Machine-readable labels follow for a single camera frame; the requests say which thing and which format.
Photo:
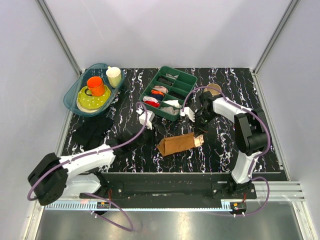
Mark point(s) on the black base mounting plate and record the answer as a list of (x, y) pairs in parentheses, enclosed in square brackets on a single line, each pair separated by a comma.
[(160, 203)]

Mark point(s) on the left aluminium frame post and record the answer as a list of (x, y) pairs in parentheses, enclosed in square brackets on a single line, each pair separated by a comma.
[(49, 17)]

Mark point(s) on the grey folded cloth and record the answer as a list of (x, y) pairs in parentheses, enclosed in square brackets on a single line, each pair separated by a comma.
[(171, 76)]

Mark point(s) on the orange mug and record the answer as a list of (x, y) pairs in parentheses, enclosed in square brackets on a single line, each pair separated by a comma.
[(95, 87)]

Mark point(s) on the pink grey rolled cloth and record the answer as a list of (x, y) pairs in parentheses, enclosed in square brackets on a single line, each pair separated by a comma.
[(161, 89)]

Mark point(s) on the aluminium frame post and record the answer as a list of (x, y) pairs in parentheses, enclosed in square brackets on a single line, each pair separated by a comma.
[(276, 34), (49, 17)]

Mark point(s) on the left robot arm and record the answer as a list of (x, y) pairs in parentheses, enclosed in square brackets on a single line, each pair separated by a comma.
[(53, 176)]

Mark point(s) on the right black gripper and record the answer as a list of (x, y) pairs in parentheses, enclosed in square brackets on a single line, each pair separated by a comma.
[(200, 129)]

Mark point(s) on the yellow-green dotted plate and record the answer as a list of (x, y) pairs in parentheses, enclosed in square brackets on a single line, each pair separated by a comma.
[(90, 104)]

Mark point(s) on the red white rolled cloth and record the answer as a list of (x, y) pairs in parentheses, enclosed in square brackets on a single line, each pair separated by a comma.
[(151, 101)]

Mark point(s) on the cream yellow cup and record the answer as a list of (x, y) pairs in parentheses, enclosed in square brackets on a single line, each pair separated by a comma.
[(114, 76)]

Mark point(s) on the orange navy rolled cloth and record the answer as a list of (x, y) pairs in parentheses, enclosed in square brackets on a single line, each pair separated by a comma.
[(156, 92)]

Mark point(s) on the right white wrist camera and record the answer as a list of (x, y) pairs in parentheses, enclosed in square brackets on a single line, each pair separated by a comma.
[(188, 113)]

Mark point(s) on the right aluminium frame post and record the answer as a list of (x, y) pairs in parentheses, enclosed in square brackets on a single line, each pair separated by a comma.
[(276, 34)]

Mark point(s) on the black rolled cloth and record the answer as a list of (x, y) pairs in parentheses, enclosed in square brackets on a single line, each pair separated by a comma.
[(164, 81)]

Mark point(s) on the beige ceramic mug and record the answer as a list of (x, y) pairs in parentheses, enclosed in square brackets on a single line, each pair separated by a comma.
[(213, 88)]

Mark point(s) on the green compartment organizer tray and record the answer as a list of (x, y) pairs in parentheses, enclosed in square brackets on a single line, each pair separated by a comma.
[(181, 87)]

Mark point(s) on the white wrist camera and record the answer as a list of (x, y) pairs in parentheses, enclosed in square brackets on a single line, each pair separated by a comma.
[(145, 117), (188, 113)]

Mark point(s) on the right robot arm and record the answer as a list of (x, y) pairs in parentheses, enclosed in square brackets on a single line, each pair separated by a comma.
[(252, 136)]

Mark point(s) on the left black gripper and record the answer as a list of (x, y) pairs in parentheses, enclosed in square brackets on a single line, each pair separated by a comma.
[(152, 135)]

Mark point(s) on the black cloth pile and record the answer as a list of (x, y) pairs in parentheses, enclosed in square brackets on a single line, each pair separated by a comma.
[(91, 133)]

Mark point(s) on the brown underwear beige waistband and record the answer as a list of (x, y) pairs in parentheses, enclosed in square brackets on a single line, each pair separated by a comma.
[(176, 144)]

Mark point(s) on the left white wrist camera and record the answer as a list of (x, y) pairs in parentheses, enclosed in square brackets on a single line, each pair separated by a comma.
[(145, 117)]

